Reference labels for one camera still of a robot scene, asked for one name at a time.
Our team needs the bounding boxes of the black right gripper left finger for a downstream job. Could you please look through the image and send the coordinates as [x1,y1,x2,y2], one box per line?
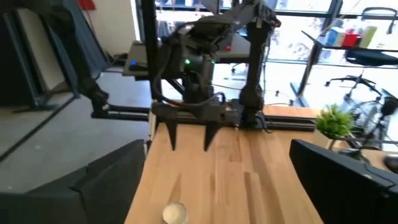
[0,139,147,224]

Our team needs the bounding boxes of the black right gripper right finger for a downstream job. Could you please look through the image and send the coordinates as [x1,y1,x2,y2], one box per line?
[289,139,398,224]

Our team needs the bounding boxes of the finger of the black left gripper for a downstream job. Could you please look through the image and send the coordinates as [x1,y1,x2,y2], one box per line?
[202,121,221,152]
[164,119,180,152]

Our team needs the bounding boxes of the black metal candlestick holder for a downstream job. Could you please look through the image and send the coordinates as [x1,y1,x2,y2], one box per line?
[338,95,398,163]
[383,153,398,174]

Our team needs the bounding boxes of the wooden shelf riser black legs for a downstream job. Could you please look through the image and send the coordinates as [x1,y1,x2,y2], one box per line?
[326,136,398,175]

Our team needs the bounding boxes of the green plant in white pot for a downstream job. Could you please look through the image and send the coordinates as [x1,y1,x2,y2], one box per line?
[314,104,355,149]

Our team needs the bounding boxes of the black floor fan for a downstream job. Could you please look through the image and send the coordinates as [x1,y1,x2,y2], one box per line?
[346,98,388,150]

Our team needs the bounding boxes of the black office chair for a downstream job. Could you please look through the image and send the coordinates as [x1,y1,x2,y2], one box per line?
[324,49,398,98]

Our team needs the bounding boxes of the red box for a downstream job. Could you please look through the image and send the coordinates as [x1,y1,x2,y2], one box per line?
[341,32,361,47]

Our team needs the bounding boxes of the blue white box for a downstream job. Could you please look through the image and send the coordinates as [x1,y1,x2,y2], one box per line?
[326,27,346,47]

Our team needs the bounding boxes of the pale green box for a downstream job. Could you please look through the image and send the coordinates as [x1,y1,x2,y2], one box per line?
[359,25,379,49]

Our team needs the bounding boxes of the black aluminium table frame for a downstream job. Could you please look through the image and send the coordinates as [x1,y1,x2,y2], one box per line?
[55,0,318,132]

